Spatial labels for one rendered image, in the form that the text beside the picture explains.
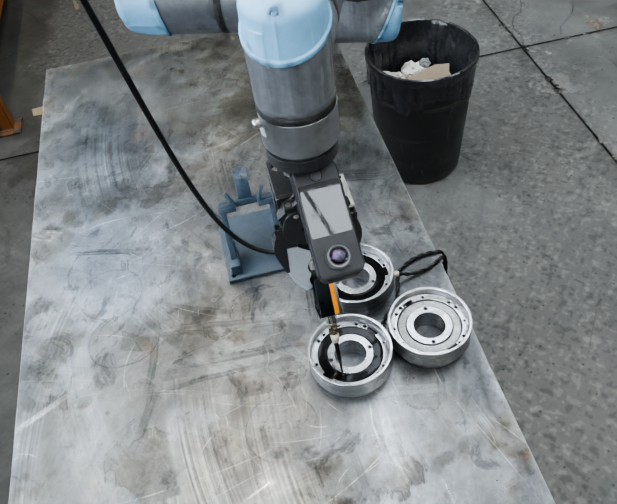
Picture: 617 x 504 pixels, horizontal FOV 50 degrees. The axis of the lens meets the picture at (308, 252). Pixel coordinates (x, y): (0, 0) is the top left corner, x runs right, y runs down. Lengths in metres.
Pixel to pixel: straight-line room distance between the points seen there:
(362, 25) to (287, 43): 0.61
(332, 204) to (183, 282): 0.41
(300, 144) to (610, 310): 1.49
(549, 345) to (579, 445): 0.28
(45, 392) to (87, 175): 0.43
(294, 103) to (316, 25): 0.07
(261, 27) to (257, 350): 0.48
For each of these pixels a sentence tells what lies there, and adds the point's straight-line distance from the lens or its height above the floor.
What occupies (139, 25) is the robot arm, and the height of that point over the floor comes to 1.22.
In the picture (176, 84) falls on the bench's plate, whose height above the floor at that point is 0.80.
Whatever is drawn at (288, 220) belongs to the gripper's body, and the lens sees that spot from 0.68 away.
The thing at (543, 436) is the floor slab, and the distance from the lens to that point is 1.75.
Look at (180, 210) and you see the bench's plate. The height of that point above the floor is 0.80.
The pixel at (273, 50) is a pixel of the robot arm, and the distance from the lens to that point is 0.55.
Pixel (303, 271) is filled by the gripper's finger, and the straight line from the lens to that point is 0.75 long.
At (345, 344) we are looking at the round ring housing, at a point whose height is 0.82.
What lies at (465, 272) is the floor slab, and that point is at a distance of 2.00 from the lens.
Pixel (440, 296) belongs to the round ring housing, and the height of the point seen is 0.83.
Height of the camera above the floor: 1.54
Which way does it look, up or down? 48 degrees down
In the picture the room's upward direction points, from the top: 9 degrees counter-clockwise
